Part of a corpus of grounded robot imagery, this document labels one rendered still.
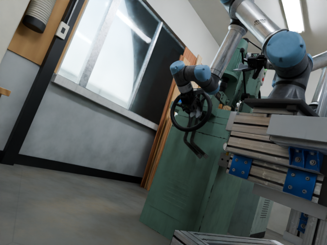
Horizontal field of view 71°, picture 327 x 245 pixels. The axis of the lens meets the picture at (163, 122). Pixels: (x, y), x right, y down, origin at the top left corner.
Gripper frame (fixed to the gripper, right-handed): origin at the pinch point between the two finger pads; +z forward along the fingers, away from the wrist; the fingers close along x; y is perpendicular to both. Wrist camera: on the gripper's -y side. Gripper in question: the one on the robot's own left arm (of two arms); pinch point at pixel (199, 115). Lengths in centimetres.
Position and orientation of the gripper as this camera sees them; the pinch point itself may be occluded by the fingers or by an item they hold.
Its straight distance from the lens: 133.7
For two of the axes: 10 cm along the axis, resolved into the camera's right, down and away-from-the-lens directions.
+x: 7.5, 1.2, -6.5
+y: -5.4, 6.8, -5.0
